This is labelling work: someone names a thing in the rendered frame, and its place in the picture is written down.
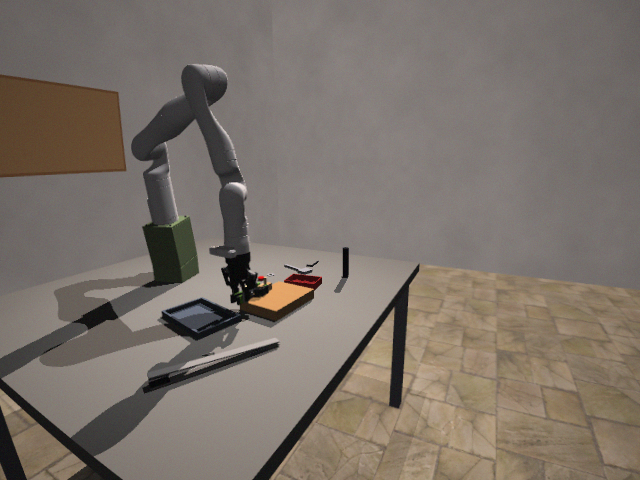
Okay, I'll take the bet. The black cylinder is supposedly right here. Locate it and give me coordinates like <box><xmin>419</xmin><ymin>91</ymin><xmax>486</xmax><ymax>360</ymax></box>
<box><xmin>343</xmin><ymin>247</ymin><xmax>349</xmax><ymax>278</ymax></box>

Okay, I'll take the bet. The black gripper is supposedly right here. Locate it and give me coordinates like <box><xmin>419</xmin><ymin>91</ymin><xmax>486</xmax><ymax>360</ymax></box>
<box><xmin>221</xmin><ymin>252</ymin><xmax>258</xmax><ymax>303</ymax></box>

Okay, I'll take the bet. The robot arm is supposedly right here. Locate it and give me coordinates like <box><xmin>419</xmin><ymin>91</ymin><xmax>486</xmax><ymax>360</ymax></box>
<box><xmin>131</xmin><ymin>64</ymin><xmax>250</xmax><ymax>258</ymax></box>

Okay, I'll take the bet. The red rectangular tray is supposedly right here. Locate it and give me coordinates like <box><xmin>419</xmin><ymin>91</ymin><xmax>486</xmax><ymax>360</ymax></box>
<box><xmin>284</xmin><ymin>274</ymin><xmax>322</xmax><ymax>290</ymax></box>

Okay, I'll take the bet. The light brown wooden board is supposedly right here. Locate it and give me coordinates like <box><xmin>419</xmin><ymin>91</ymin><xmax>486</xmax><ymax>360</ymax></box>
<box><xmin>240</xmin><ymin>281</ymin><xmax>314</xmax><ymax>321</ymax></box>

